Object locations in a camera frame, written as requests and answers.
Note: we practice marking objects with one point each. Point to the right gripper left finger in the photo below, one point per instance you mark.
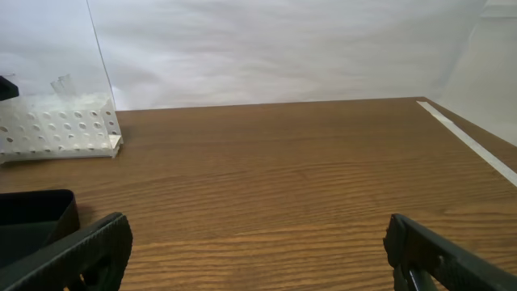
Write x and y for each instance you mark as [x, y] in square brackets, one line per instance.
[81, 254]

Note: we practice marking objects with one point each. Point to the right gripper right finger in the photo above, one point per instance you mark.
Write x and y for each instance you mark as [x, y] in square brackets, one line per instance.
[444, 262]

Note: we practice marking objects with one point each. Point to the clear test tube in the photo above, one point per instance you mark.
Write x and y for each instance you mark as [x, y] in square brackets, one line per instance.
[68, 83]

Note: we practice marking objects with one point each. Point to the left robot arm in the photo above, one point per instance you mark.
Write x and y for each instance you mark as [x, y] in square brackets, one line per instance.
[7, 88]

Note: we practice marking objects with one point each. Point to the black tray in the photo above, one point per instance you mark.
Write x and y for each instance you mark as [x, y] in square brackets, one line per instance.
[24, 218]

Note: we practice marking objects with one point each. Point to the white test tube rack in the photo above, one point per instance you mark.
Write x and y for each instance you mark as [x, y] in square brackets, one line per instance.
[60, 129]

